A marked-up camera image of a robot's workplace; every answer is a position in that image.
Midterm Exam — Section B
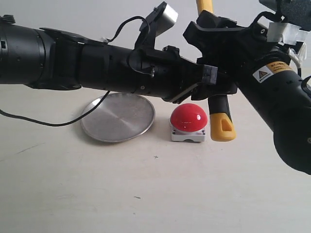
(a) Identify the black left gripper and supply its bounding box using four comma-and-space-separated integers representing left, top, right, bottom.
131, 46, 238, 102

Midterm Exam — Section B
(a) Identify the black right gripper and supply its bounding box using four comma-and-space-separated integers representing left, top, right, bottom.
183, 10, 292, 95

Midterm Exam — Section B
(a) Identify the yellow black claw hammer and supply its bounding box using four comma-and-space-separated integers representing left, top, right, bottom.
195, 0, 237, 142

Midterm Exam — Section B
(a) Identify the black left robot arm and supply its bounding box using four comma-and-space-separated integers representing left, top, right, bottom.
0, 15, 237, 103

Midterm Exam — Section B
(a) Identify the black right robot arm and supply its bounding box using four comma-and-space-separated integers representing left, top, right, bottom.
183, 0, 311, 174

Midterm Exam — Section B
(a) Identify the red dome push button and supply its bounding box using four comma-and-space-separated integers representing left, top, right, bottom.
169, 103, 208, 143

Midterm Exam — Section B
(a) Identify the round stainless steel plate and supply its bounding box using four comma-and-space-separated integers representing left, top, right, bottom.
80, 93, 156, 143

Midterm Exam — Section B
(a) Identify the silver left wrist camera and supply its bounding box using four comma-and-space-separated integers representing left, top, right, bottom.
146, 1, 178, 37

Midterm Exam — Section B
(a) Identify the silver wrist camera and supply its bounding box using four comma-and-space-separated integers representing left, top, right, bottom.
253, 19, 310, 50
146, 1, 178, 37

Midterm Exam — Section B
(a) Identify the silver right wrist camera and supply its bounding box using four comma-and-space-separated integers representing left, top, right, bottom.
253, 19, 310, 50

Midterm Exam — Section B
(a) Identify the black left camera cable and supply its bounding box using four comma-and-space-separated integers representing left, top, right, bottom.
0, 16, 156, 127

